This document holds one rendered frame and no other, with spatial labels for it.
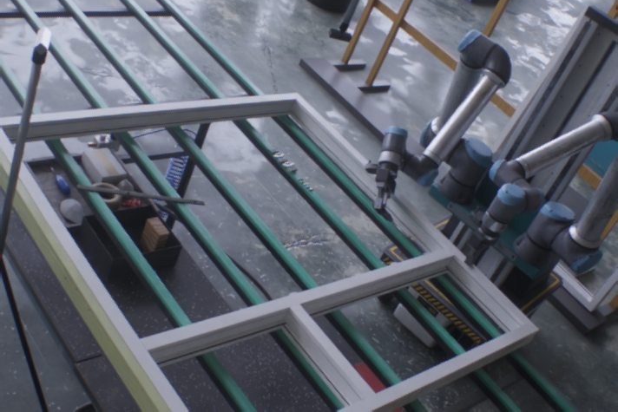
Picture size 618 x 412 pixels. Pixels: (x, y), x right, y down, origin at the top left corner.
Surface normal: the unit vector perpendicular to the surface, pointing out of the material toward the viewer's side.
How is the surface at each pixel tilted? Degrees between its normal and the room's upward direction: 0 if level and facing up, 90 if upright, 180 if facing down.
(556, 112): 90
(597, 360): 0
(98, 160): 0
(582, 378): 0
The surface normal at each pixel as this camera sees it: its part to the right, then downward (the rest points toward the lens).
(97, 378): 0.35, -0.77
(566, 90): -0.64, 0.22
